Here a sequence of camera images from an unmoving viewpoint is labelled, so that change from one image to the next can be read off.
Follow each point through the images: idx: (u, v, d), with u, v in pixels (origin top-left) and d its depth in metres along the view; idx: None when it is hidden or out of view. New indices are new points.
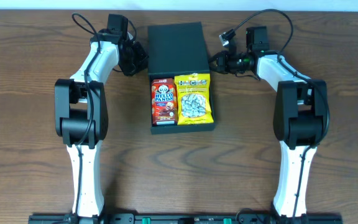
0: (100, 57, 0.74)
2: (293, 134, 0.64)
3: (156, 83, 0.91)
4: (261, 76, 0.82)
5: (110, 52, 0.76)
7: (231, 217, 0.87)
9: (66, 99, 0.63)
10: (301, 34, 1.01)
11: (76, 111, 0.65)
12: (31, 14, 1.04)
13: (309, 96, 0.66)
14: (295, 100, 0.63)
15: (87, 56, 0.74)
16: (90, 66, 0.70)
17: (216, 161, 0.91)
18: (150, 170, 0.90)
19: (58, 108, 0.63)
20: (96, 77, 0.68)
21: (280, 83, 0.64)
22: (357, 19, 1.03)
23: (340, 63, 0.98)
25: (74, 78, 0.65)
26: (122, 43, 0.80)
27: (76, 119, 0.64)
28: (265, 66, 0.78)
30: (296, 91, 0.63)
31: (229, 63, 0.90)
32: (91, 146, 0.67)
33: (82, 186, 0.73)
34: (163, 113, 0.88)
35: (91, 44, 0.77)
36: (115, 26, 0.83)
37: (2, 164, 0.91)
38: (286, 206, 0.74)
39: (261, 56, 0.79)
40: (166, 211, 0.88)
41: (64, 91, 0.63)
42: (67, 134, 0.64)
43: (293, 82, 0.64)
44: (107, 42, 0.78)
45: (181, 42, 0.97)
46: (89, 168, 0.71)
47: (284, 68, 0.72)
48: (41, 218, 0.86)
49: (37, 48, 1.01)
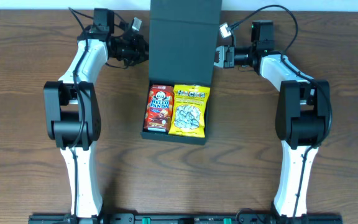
0: (89, 56, 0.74)
2: (293, 135, 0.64)
3: (154, 88, 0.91)
4: (265, 75, 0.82)
5: (97, 50, 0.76)
7: (231, 217, 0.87)
9: (56, 101, 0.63)
10: (301, 34, 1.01)
11: (66, 112, 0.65)
12: (30, 14, 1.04)
13: (311, 96, 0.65)
14: (297, 101, 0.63)
15: (76, 55, 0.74)
16: (79, 66, 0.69)
17: (216, 161, 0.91)
18: (150, 170, 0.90)
19: (49, 111, 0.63)
20: (84, 75, 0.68)
21: (283, 83, 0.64)
22: None
23: (340, 63, 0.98)
25: (63, 79, 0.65)
26: (109, 40, 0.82)
27: (68, 121, 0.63)
28: (267, 66, 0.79)
30: (298, 91, 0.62)
31: (235, 56, 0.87)
32: (86, 147, 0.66)
33: (79, 188, 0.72)
34: (155, 120, 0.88)
35: (79, 43, 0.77)
36: (101, 21, 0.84)
37: (2, 165, 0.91)
38: (286, 206, 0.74)
39: (265, 56, 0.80)
40: (166, 211, 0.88)
41: (53, 93, 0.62)
42: (59, 136, 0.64)
43: (296, 82, 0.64)
44: (94, 40, 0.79)
45: (182, 31, 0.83)
46: (84, 168, 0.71)
47: (288, 67, 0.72)
48: (42, 218, 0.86)
49: (37, 48, 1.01)
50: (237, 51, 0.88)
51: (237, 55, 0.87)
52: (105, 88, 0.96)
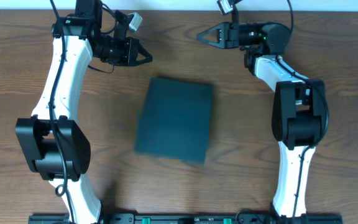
0: (68, 70, 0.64)
2: (289, 136, 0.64)
3: (156, 88, 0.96)
4: (259, 76, 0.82)
5: (78, 56, 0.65)
7: (231, 217, 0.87)
9: (32, 142, 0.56)
10: (301, 33, 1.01)
11: (47, 148, 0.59)
12: (29, 14, 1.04)
13: (307, 96, 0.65)
14: (293, 101, 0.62)
15: (52, 66, 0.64)
16: (55, 91, 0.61)
17: (216, 161, 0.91)
18: (150, 171, 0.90)
19: (27, 152, 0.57)
20: (63, 105, 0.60)
21: (278, 84, 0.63)
22: None
23: (340, 63, 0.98)
25: (37, 113, 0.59)
26: (93, 29, 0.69)
27: (50, 159, 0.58)
28: (262, 66, 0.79)
30: (293, 91, 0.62)
31: (239, 35, 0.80)
32: (75, 179, 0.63)
33: (74, 206, 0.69)
34: (155, 119, 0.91)
35: (54, 45, 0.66)
36: (85, 9, 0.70)
37: (2, 165, 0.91)
38: (285, 206, 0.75)
39: (259, 56, 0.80)
40: (167, 211, 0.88)
41: (27, 134, 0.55)
42: (45, 173, 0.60)
43: (291, 82, 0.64)
44: (73, 42, 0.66)
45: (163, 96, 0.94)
46: (77, 191, 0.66)
47: (282, 68, 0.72)
48: (42, 218, 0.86)
49: (36, 48, 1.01)
50: (242, 32, 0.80)
51: (240, 34, 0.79)
52: (105, 89, 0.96)
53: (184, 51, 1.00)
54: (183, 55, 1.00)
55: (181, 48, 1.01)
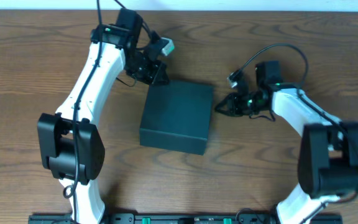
0: (99, 75, 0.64)
2: (320, 190, 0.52)
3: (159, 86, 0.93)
4: (279, 112, 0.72)
5: (111, 65, 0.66)
7: (231, 217, 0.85)
9: (50, 140, 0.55)
10: (300, 33, 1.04)
11: (63, 147, 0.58)
12: (31, 14, 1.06)
13: (340, 140, 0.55)
14: (325, 150, 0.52)
15: (84, 69, 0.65)
16: (83, 94, 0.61)
17: (216, 161, 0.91)
18: (150, 170, 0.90)
19: (43, 148, 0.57)
20: (88, 109, 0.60)
21: (306, 127, 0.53)
22: (355, 19, 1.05)
23: (338, 63, 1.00)
25: (61, 111, 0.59)
26: (130, 40, 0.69)
27: (64, 160, 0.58)
28: (282, 102, 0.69)
30: (325, 135, 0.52)
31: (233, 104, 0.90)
32: (84, 183, 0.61)
33: (78, 206, 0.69)
34: (160, 119, 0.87)
35: (92, 49, 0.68)
36: (126, 22, 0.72)
37: (1, 164, 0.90)
38: (292, 221, 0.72)
39: (276, 91, 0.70)
40: (166, 211, 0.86)
41: (47, 130, 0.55)
42: (56, 171, 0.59)
43: (321, 125, 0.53)
44: (109, 50, 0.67)
45: (171, 96, 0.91)
46: (84, 195, 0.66)
47: (308, 106, 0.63)
48: (42, 218, 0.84)
49: (38, 48, 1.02)
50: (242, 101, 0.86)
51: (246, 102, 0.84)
52: None
53: (184, 51, 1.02)
54: (183, 55, 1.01)
55: (181, 49, 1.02)
